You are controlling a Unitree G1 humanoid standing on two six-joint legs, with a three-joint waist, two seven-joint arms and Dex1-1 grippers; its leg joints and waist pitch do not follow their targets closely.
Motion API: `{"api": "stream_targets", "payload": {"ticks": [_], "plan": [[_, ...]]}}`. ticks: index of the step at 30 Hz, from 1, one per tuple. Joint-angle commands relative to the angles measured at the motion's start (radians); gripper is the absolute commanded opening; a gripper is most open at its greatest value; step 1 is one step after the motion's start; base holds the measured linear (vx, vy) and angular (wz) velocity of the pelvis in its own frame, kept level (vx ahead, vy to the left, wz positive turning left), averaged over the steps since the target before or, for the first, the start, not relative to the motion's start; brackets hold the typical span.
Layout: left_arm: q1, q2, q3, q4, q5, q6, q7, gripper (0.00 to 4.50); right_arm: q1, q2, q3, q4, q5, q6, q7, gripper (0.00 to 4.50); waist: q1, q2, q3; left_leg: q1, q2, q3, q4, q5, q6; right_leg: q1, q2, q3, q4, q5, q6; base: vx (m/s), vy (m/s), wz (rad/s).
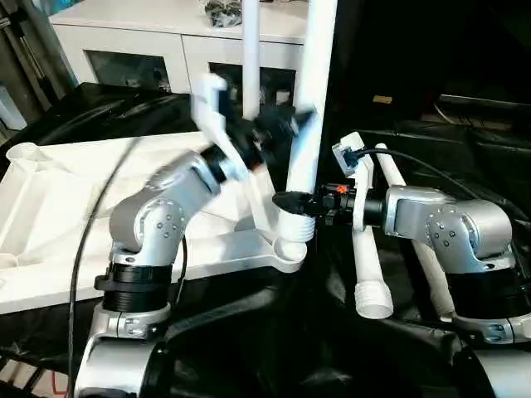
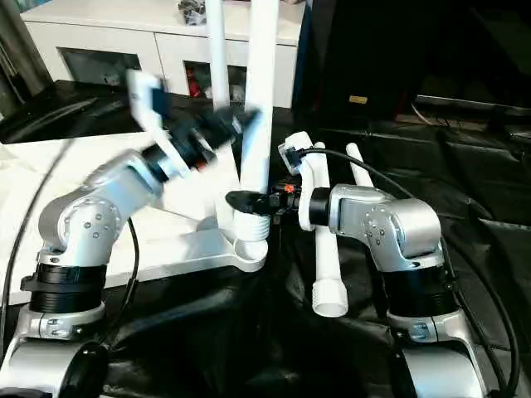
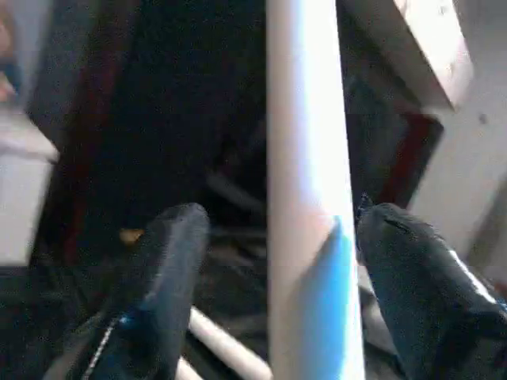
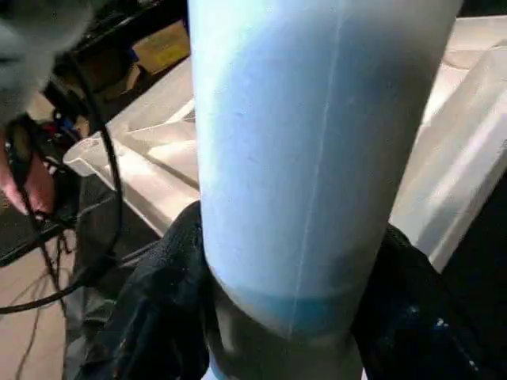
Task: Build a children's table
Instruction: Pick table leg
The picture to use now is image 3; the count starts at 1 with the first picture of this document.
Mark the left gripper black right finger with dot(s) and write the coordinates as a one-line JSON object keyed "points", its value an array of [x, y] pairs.
{"points": [[431, 301]]}

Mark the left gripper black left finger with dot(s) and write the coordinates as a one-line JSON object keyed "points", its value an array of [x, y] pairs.
{"points": [[158, 285]]}

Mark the white plastic table leg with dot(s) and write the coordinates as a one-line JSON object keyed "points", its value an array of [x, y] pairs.
{"points": [[305, 138], [226, 344]]}

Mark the black work mat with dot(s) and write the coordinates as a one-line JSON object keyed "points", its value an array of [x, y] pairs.
{"points": [[237, 257]]}

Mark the white cabinet with glass doors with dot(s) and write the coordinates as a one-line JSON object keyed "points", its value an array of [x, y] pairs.
{"points": [[24, 190]]}

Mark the black cabinet with yellow label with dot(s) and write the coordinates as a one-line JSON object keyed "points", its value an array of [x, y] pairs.
{"points": [[166, 99]]}

